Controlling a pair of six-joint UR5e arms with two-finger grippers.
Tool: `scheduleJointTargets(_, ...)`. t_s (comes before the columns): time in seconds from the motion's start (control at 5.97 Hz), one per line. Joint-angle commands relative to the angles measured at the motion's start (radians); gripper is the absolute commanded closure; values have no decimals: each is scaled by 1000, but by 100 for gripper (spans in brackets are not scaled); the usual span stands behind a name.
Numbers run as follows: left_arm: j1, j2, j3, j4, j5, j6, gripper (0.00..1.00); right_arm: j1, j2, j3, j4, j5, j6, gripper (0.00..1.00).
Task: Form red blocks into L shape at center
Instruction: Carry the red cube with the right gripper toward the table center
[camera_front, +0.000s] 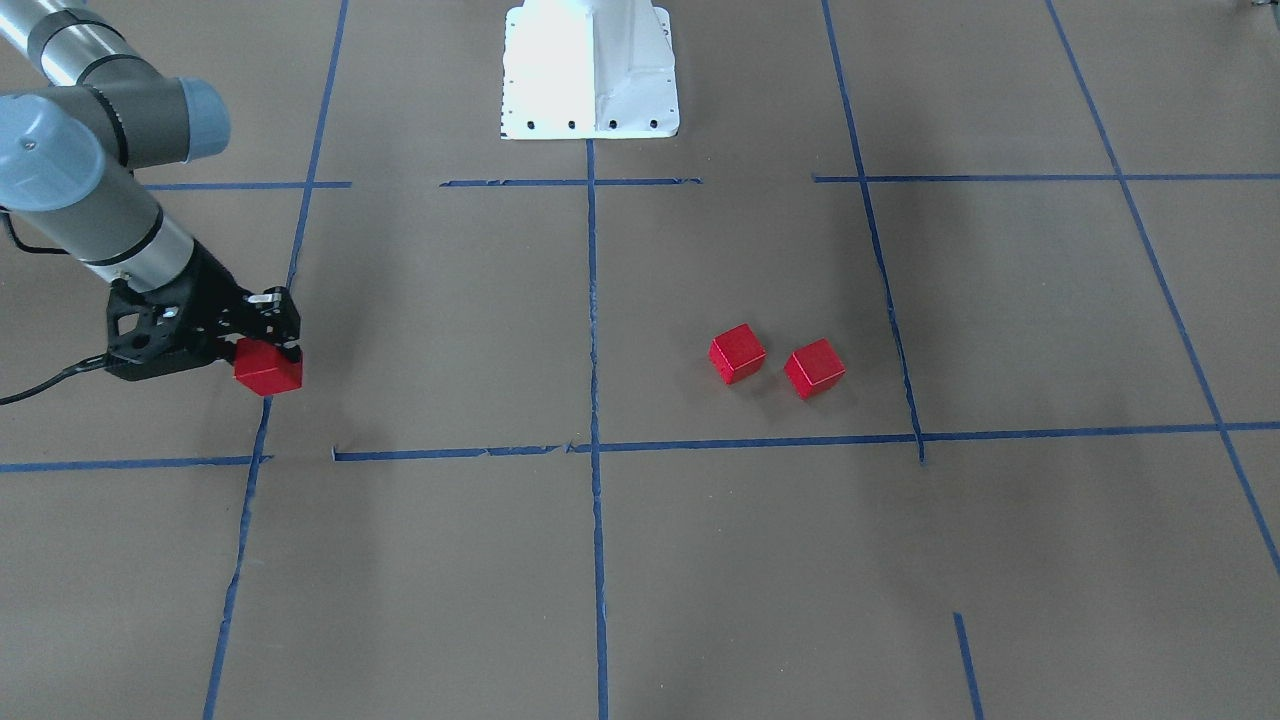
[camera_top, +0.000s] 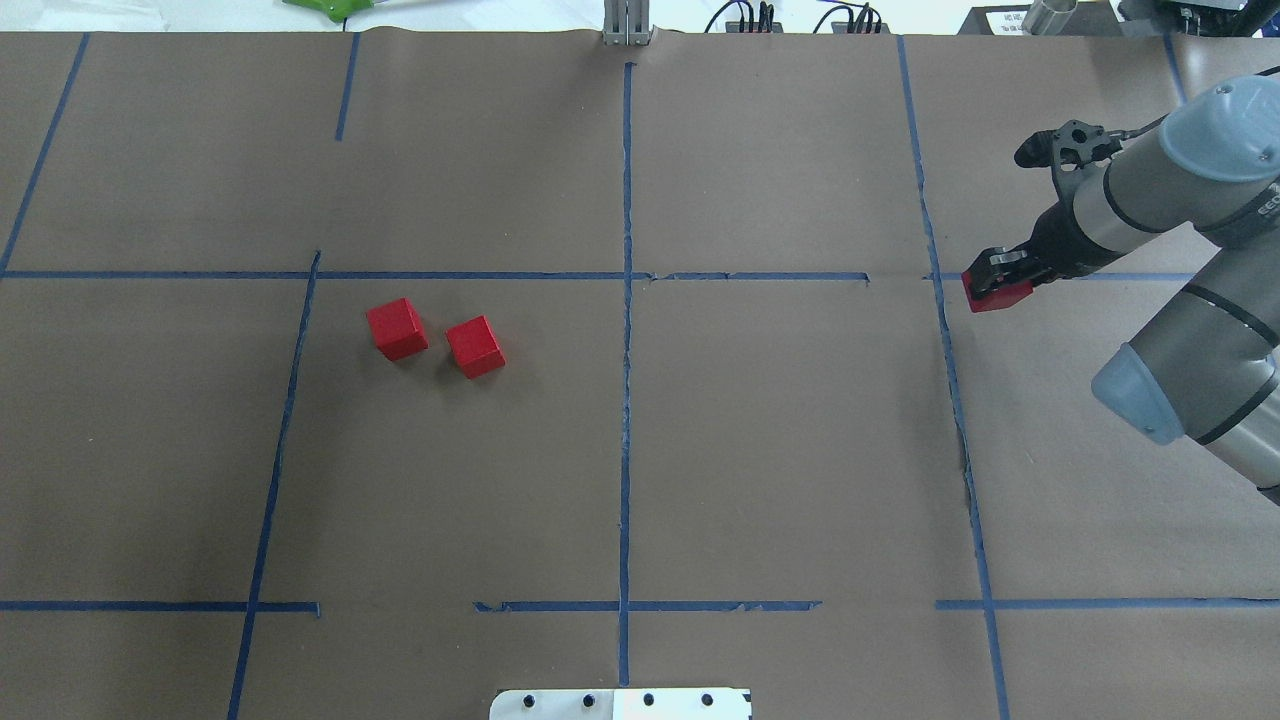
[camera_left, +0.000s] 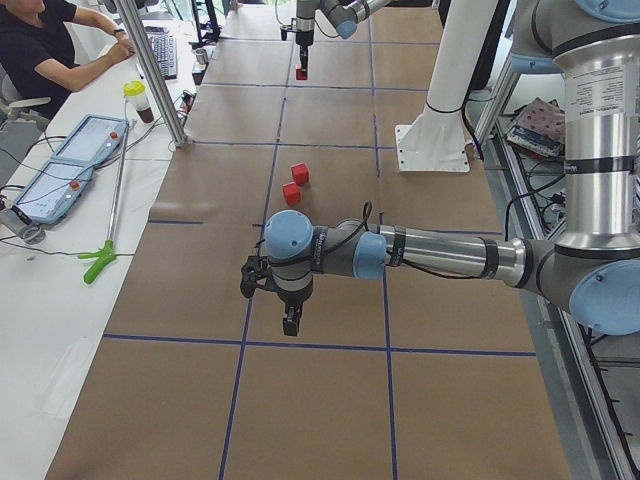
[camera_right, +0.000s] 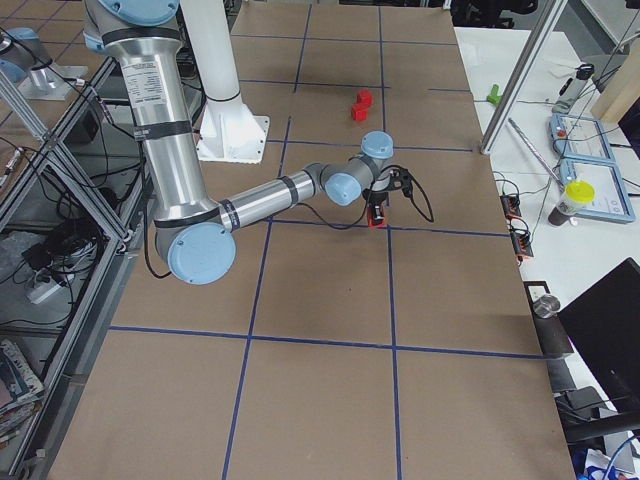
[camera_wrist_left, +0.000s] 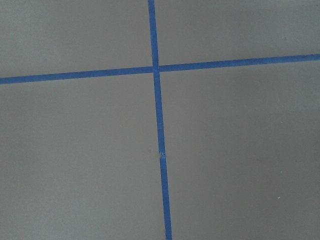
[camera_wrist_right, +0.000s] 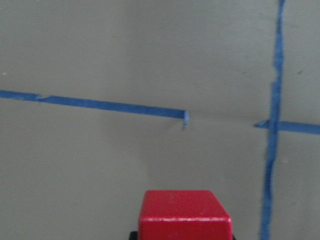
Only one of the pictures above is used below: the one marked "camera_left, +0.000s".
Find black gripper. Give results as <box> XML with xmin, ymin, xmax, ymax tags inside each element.
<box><xmin>280</xmin><ymin>17</ymin><xmax>315</xmax><ymax>72</ymax></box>
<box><xmin>240</xmin><ymin>255</ymin><xmax>313</xmax><ymax>336</ymax></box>

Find small steel cup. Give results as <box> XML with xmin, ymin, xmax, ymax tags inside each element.
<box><xmin>194</xmin><ymin>48</ymin><xmax>209</xmax><ymax>65</ymax></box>

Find red block outer of pair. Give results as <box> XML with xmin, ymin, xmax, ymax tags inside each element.
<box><xmin>282</xmin><ymin>182</ymin><xmax>302</xmax><ymax>206</ymax></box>

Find red block of pair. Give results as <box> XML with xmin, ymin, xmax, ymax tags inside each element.
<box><xmin>282</xmin><ymin>182</ymin><xmax>302</xmax><ymax>206</ymax></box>
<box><xmin>291</xmin><ymin>163</ymin><xmax>310</xmax><ymax>186</ymax></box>

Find red block inner of pair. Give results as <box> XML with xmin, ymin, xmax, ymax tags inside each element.
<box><xmin>291</xmin><ymin>163</ymin><xmax>310</xmax><ymax>186</ymax></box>

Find black keyboard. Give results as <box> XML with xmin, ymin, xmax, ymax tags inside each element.
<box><xmin>148</xmin><ymin>34</ymin><xmax>178</xmax><ymax>80</ymax></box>

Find cup with yellow lid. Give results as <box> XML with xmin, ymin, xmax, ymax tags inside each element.
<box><xmin>123</xmin><ymin>80</ymin><xmax>155</xmax><ymax>124</ymax></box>

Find upper teach pendant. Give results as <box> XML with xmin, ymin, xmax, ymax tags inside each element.
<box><xmin>50</xmin><ymin>115</ymin><xmax>127</xmax><ymax>167</ymax></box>

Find teach pendant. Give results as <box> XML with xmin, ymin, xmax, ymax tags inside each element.
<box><xmin>15</xmin><ymin>161</ymin><xmax>94</xmax><ymax>225</ymax></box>
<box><xmin>50</xmin><ymin>115</ymin><xmax>127</xmax><ymax>167</ymax></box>

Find stack of books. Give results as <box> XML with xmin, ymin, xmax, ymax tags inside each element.
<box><xmin>505</xmin><ymin>97</ymin><xmax>566</xmax><ymax>158</ymax></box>

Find seated person in black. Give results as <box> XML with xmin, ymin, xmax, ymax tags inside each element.
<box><xmin>1</xmin><ymin>0</ymin><xmax>135</xmax><ymax>120</ymax></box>

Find lower teach pendant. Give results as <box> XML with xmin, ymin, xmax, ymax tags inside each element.
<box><xmin>15</xmin><ymin>161</ymin><xmax>94</xmax><ymax>225</ymax></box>

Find white camera mast base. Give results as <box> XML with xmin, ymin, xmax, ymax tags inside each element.
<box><xmin>395</xmin><ymin>0</ymin><xmax>504</xmax><ymax>173</ymax></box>

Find aluminium frame post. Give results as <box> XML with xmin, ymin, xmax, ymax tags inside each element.
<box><xmin>115</xmin><ymin>1</ymin><xmax>196</xmax><ymax>148</ymax></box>

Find green handled reacher tool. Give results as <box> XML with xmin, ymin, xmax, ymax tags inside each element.
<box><xmin>78</xmin><ymin>121</ymin><xmax>131</xmax><ymax>285</ymax></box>

